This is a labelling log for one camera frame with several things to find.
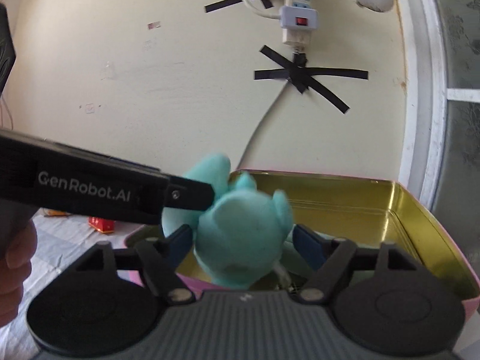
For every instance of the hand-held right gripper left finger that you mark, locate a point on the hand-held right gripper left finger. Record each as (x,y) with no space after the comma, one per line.
(180,243)

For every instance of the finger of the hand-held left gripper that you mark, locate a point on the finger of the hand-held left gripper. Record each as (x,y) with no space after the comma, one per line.
(189,194)

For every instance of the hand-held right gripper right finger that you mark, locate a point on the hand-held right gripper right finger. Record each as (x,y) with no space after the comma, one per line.
(307,247)

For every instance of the teal plush toy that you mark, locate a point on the teal plush toy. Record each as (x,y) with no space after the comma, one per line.
(240,232)

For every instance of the pink biscuit tin box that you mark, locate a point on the pink biscuit tin box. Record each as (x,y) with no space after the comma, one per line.
(375,210)

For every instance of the person's left hand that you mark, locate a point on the person's left hand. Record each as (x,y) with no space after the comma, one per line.
(17,281)

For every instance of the small red box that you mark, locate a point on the small red box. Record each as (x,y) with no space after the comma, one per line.
(102,225)

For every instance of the dark object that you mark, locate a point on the dark object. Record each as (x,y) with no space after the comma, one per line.
(5,52)

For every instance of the black tape cross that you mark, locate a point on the black tape cross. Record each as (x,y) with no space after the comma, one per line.
(311,77)

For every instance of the white power strip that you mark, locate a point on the white power strip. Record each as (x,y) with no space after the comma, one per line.
(300,7)

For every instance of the white window frame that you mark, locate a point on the white window frame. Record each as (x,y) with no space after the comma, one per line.
(423,82)

